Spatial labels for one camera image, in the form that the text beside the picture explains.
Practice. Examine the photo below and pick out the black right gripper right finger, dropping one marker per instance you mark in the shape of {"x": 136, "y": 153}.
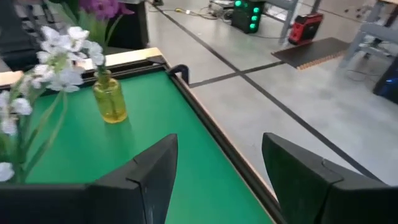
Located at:
{"x": 311, "y": 193}

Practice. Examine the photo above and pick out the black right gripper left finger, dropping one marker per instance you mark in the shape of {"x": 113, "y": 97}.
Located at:
{"x": 124, "y": 199}

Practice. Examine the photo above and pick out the white flower bunch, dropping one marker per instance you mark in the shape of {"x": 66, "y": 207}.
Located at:
{"x": 9, "y": 109}
{"x": 62, "y": 74}

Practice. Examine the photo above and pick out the purple flower bunch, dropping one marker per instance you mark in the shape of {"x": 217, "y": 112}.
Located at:
{"x": 102, "y": 7}

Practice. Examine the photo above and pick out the yellow glass vase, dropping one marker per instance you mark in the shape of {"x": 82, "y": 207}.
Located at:
{"x": 110, "y": 99}

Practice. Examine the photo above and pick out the black box blue light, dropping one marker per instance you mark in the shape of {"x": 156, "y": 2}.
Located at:
{"x": 387, "y": 84}

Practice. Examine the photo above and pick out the black mat orange edge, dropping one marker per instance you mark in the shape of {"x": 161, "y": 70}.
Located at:
{"x": 311, "y": 53}

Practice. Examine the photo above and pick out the black curved hook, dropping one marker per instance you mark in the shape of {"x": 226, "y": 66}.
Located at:
{"x": 183, "y": 70}

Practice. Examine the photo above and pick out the red tool box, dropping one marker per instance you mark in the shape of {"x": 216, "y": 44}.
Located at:
{"x": 306, "y": 28}

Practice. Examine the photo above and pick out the black cabinet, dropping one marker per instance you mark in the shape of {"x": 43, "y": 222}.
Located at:
{"x": 130, "y": 28}

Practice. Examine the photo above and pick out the black computer tower green lights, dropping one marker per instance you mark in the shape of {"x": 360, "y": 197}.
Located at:
{"x": 247, "y": 15}

